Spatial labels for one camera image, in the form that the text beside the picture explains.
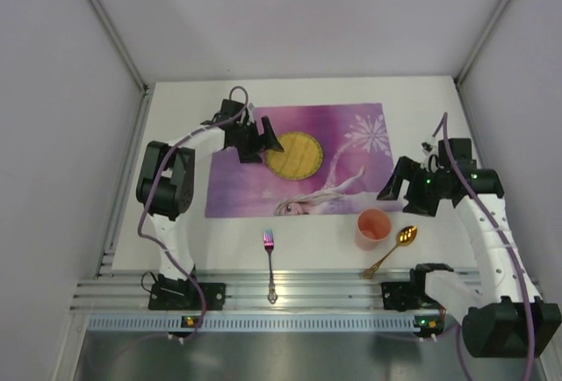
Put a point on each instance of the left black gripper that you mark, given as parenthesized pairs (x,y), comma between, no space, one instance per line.
(254,140)

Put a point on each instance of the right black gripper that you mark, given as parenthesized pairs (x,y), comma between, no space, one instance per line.
(413,185)

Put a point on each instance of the round woven bamboo plate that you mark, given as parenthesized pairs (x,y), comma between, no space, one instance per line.
(301,159)

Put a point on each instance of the gold spoon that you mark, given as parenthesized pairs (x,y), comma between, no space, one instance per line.
(404,238)

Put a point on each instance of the pink plastic cup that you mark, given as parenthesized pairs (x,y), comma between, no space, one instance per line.
(373,227)

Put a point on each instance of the purple princess placemat cloth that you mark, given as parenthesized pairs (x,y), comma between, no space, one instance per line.
(335,161)

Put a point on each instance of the iridescent rainbow fork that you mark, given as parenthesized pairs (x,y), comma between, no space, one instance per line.
(268,243)

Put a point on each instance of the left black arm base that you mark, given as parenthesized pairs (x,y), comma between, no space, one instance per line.
(185,297)

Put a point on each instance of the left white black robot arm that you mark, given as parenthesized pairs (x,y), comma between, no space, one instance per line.
(166,183)

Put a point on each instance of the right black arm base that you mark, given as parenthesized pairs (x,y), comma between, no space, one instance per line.
(403,296)

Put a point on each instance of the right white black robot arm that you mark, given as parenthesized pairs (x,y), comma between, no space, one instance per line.
(506,317)

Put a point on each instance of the perforated white cable duct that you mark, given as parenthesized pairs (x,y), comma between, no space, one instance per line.
(277,323)

